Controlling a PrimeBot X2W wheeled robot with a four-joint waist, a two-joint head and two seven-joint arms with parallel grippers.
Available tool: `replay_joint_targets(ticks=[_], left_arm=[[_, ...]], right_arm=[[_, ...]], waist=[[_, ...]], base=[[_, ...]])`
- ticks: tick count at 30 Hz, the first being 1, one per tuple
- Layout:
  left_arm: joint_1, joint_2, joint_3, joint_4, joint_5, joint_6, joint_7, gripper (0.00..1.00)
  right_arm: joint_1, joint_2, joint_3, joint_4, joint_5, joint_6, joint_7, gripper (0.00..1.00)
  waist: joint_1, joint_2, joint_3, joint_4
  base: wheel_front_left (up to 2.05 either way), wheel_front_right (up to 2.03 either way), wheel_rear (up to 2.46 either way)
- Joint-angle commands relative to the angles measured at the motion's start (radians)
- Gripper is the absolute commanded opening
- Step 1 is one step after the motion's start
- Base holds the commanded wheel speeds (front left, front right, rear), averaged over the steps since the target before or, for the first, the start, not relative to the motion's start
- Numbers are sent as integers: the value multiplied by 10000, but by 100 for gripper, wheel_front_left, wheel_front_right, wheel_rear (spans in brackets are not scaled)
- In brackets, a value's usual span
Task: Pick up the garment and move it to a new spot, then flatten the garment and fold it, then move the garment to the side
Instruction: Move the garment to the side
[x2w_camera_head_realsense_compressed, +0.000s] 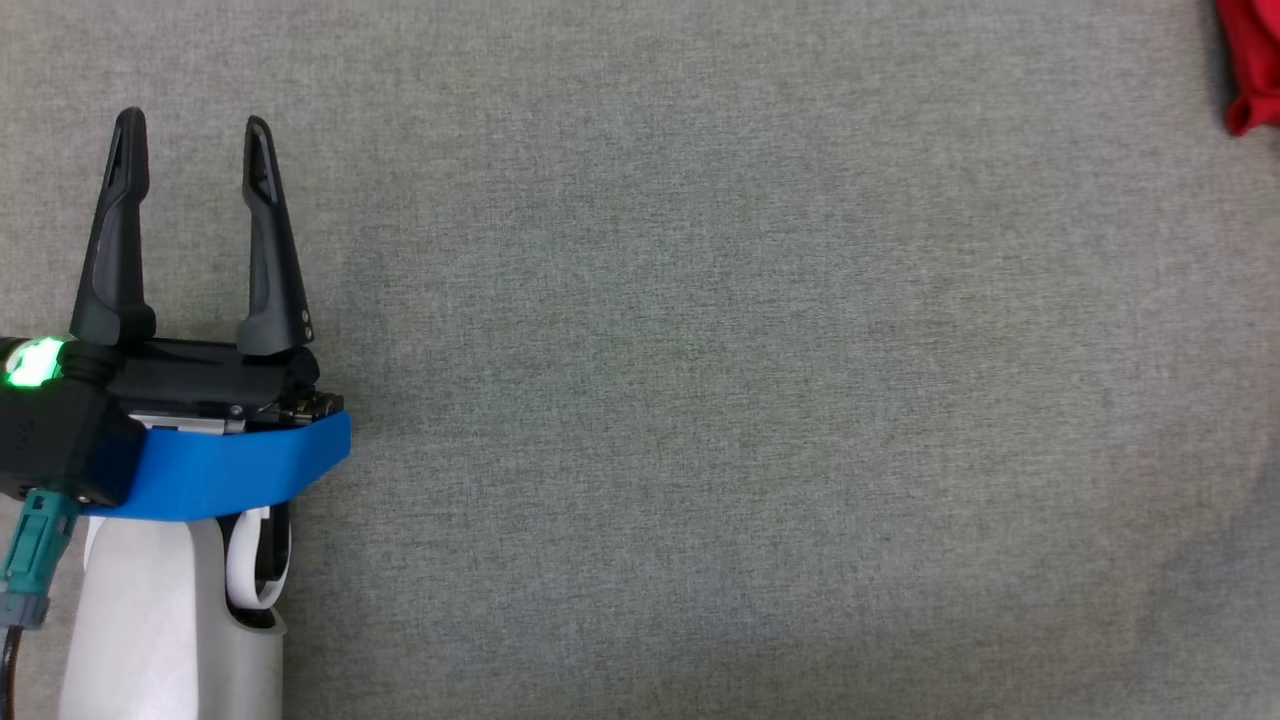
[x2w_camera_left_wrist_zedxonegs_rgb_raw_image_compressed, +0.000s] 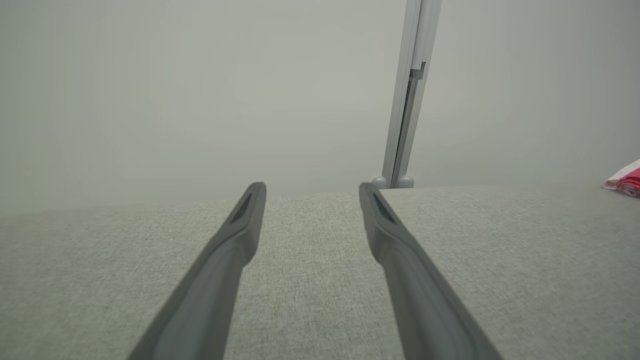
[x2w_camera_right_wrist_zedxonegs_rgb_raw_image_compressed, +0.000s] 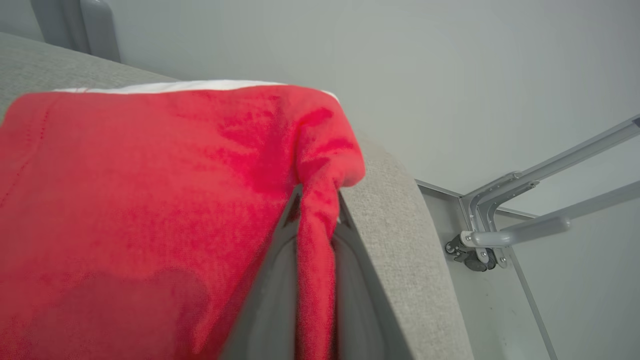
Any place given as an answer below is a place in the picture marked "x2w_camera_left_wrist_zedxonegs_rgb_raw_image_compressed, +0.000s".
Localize grey partition post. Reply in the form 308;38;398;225
371;0;442;190

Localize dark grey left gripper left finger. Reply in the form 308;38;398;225
127;181;267;360

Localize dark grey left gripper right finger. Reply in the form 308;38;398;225
358;182;503;360

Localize red white shorts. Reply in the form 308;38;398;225
602;159;640;198

